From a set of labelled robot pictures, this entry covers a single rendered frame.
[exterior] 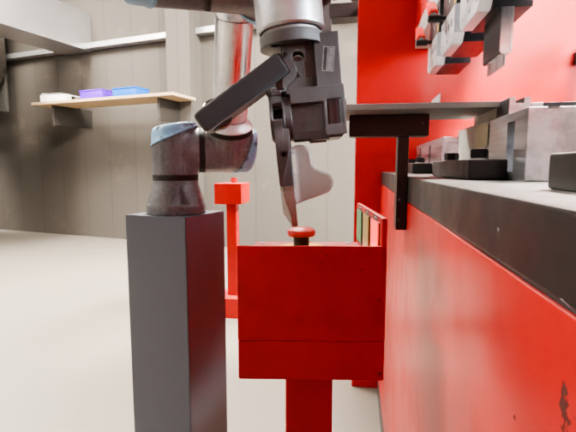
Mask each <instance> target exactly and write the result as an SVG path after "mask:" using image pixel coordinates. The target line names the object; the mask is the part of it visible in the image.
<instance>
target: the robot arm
mask: <svg viewBox="0 0 576 432"><path fill-rule="evenodd" d="M124 2H126V3H128V4H131V5H138V6H145V7H146V8H148V9H153V8H163V9H185V10H196V11H207V12H213V13H214V16H215V18H214V65H213V99H209V100H207V101H206V102H205V103H204V104H203V105H202V107H201V108H200V110H198V111H197V112H196V113H195V120H196V121H197V122H178V123H166V124H161V125H158V126H156V127H154V128H153V130H152V133H151V144H150V147H151V149H152V174H153V185H152V188H151V191H150V195H149V198H148V202H147V214H149V215H157V216H182V215H195V214H201V213H205V212H206V203H205V201H204V198H203V195H202V192H201V188H200V186H199V176H198V173H199V172H232V173H238V172H246V171H249V170H251V168H252V167H253V165H254V163H255V158H256V154H257V144H258V135H257V132H256V130H255V129H253V128H252V123H251V122H250V120H248V118H247V115H248V108H249V107H250V106H252V105H253V104H254V103H255V102H257V101H258V100H259V99H261V98H263V97H264V96H265V95H266V96H267V98H268V105H269V116H270V126H271V133H272V139H273V142H274V143H275V146H276V155H277V164H278V172H279V185H280V194H281V200H282V207H283V214H284V215H285V216H286V218H287V219H288V220H289V222H290V223H291V225H292V226H294V227H296V226H297V204H298V203H300V202H303V201H306V200H309V199H312V198H315V197H316V196H319V195H324V194H326V193H328V192H329V191H330V190H331V189H332V187H333V177H332V176H331V175H330V174H329V173H327V172H324V171H321V170H319V169H316V168H314V166H313V164H312V159H311V153H310V150H309V149H308V148H307V147H306V146H304V145H296V146H294V147H293V148H291V141H294V142H304V141H309V144H310V143H320V142H327V140H328V141H331V140H338V139H339V138H341V137H342V136H343V135H344V134H347V126H346V114H345V105H346V99H345V91H344V83H343V84H342V80H341V69H340V57H339V35H338V31H329V32H322V30H323V29H324V19H323V8H322V0H124ZM254 25H255V26H256V31H257V35H258V36H259V37H260V48H261V54H263V55H265V56H269V57H270V58H268V59H267V60H266V61H264V62H263V63H261V64H260V65H259V66H257V67H256V68H254V69H253V70H251V71H250V65H251V52H252V40H253V27H254ZM294 57H301V58H302V60H301V61H299V62H297V61H295V60H293V58H294ZM197 123H198V124H200V126H201V128H198V125H197ZM292 154H295V162H296V173H294V168H293V158H292Z"/></svg>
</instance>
